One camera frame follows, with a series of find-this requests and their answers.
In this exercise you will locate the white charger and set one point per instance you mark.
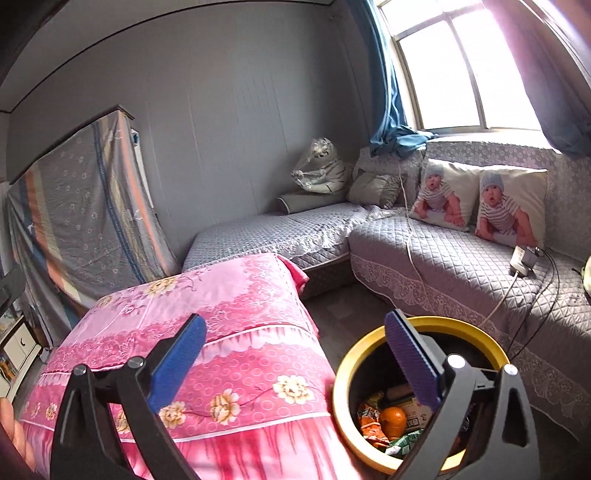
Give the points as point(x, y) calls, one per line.
point(525, 261)

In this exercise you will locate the pink floral cloth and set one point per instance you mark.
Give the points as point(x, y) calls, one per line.
point(231, 314)

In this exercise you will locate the grey satin cushion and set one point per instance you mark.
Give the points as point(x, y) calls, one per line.
point(376, 187)

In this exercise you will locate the orange candy wrapper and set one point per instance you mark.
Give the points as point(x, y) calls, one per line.
point(369, 422)

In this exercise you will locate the white cabinet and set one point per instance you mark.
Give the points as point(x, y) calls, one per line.
point(21, 346)

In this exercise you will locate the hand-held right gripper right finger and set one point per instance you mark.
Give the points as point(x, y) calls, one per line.
point(413, 364)

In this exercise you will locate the plush tiger in plastic bag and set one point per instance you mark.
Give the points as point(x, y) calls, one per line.
point(323, 168)

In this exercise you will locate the blue curtain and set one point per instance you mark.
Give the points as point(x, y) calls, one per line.
point(390, 92)

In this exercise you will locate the grey quilted sofa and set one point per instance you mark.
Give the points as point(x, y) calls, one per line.
point(438, 267)

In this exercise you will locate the grey bolster pillow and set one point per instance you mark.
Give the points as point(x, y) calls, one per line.
point(309, 202)

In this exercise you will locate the window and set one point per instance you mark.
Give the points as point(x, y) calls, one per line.
point(461, 78)

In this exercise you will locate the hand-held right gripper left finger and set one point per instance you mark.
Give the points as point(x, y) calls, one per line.
point(178, 364)

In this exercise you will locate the baby print pillow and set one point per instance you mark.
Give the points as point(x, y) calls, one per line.
point(508, 207)
point(443, 196)

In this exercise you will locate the orange fruit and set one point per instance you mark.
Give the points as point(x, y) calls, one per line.
point(393, 422)

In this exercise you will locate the striped grey cloth cover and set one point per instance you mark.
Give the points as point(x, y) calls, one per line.
point(83, 203)

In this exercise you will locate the small white box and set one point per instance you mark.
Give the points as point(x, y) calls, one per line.
point(408, 413)

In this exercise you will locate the person's left hand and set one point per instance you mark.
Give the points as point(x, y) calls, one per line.
point(14, 429)

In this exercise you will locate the purple curtain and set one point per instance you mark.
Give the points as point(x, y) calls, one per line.
point(549, 78)

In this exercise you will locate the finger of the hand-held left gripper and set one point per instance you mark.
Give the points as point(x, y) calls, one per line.
point(11, 287)

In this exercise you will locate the green and white milk carton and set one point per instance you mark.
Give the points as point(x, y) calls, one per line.
point(406, 443)

